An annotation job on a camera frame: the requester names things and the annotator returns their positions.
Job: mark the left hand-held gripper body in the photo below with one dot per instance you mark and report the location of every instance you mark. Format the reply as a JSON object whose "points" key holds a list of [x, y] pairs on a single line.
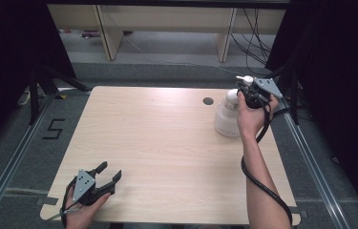
{"points": [[84, 186]]}

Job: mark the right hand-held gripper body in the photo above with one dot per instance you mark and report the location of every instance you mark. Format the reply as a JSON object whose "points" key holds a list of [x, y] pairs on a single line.
{"points": [[261, 90]]}

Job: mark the white pump bottle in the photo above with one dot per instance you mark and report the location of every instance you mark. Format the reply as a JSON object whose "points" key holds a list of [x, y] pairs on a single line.
{"points": [[231, 100]]}

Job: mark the person's right hand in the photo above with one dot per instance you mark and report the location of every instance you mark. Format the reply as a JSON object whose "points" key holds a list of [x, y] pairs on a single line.
{"points": [[251, 120]]}

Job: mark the person's left hand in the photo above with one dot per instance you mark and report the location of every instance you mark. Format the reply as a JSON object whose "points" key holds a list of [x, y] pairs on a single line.
{"points": [[82, 218]]}

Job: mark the round black table grommet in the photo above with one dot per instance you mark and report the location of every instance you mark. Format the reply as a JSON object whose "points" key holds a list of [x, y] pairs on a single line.
{"points": [[208, 101]]}

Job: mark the black metal stand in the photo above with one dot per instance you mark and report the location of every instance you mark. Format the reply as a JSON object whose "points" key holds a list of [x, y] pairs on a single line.
{"points": [[34, 95], [294, 105]]}

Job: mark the black curtain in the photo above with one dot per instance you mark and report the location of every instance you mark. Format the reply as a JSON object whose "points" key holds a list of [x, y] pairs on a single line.
{"points": [[339, 79], [11, 47]]}

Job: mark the light wooden cabinet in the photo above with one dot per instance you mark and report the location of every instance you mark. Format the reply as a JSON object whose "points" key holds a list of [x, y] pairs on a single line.
{"points": [[167, 17]]}

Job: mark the metal floor rail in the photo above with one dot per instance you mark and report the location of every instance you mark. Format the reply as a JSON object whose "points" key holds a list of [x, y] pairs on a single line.
{"points": [[313, 165], [11, 159]]}

